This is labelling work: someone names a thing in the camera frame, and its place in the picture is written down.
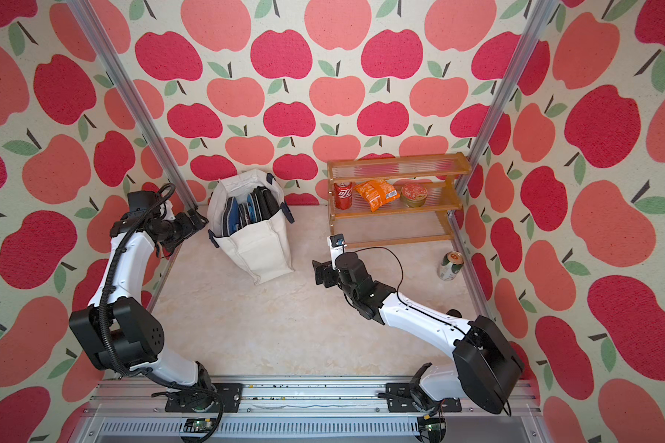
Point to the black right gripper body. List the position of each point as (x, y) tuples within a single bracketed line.
[(328, 270)]

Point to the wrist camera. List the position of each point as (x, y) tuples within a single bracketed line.
[(337, 245), (141, 201)]

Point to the aluminium front rail frame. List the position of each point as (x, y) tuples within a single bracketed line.
[(300, 409)]

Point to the red soda can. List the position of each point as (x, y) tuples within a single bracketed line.
[(343, 197)]

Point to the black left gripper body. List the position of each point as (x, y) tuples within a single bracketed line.
[(181, 227)]

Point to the wooden two-tier shelf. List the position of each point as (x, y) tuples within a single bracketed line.
[(437, 173)]

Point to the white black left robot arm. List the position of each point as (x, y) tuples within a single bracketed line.
[(116, 331)]

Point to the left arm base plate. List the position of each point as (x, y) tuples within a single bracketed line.
[(184, 401)]

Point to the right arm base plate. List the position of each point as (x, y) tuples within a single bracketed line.
[(409, 398)]

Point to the black mesh paddle case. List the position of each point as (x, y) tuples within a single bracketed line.
[(265, 202)]

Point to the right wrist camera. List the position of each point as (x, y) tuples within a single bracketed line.
[(337, 245)]

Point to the white canvas tote bag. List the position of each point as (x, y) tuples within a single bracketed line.
[(260, 249)]

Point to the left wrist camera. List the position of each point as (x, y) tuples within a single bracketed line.
[(141, 201)]

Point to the orange snack bag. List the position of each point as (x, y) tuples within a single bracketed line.
[(377, 193)]

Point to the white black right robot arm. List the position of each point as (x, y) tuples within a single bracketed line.
[(484, 368)]

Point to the green label drink can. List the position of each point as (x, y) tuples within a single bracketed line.
[(451, 265)]

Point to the blue paddle case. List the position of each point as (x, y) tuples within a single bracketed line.
[(230, 217), (252, 215)]

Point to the red lidded round tin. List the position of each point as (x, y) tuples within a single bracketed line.
[(414, 195)]

